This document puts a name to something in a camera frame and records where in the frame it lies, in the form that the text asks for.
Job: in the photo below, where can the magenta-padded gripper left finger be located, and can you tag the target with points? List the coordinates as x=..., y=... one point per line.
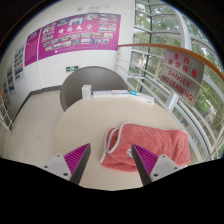
x=75, y=159

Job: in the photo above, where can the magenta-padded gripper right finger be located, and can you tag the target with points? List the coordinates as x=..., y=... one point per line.
x=146, y=159

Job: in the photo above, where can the pink towel with white trim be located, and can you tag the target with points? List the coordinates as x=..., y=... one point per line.
x=160, y=140

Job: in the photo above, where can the flat white and blue box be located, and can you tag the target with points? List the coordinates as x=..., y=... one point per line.
x=142, y=97

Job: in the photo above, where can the small upright white box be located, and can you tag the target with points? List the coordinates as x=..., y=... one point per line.
x=86, y=92

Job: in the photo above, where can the short white railing section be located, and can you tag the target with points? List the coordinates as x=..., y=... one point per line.
x=6, y=115

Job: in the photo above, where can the clear warning sign red lettering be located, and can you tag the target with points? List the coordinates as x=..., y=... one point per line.
x=181, y=78

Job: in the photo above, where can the green exit sign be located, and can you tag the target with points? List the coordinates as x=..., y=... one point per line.
x=72, y=68

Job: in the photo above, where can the photo collage wall poster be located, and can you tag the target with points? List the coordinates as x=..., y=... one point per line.
x=5, y=90
x=19, y=63
x=10, y=80

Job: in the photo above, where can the narrow magenta wall poster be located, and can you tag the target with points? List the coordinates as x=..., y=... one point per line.
x=32, y=48

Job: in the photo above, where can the large magenta wall poster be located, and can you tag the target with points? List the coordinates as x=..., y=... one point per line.
x=80, y=35

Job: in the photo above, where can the white-framed glass window wall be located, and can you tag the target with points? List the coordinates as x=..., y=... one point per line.
x=143, y=20

